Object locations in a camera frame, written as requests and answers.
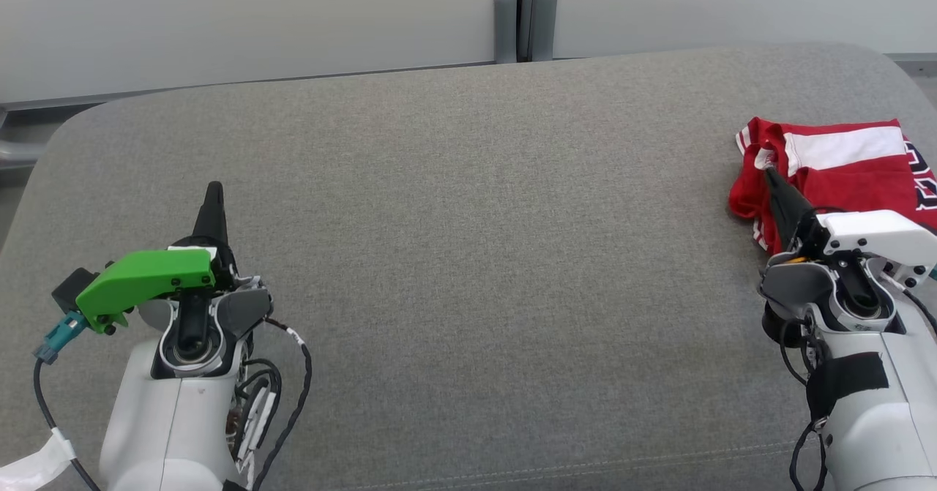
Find grey partition bottom rail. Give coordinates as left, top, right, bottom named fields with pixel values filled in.
left=0, top=57, right=499, bottom=111

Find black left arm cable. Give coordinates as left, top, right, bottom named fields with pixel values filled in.
left=233, top=318, right=314, bottom=491

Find red shorts with white stripes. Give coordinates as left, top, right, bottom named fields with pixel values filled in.
left=728, top=116, right=925, bottom=255

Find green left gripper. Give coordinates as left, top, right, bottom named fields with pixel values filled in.
left=75, top=181, right=239, bottom=335

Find grey partition post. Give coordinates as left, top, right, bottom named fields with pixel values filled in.
left=494, top=0, right=523, bottom=64
left=523, top=0, right=559, bottom=62

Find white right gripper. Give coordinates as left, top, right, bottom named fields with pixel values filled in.
left=764, top=168, right=937, bottom=289

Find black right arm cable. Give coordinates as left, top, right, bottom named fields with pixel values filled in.
left=776, top=314, right=832, bottom=491

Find left camera cable teal connector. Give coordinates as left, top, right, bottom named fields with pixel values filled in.
left=0, top=310, right=104, bottom=491

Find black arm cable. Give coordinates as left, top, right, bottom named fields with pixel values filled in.
left=233, top=318, right=314, bottom=491
left=776, top=314, right=832, bottom=491

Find grey partition support frame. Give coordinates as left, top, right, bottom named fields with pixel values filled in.
left=0, top=107, right=45, bottom=172

